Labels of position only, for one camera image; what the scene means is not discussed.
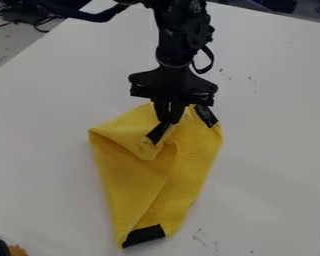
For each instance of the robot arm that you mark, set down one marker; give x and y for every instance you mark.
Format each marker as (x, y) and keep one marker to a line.
(180, 30)

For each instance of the yellow cloth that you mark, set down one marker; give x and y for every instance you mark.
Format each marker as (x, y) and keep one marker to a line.
(167, 173)

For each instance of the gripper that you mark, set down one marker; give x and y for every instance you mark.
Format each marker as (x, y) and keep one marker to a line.
(171, 83)

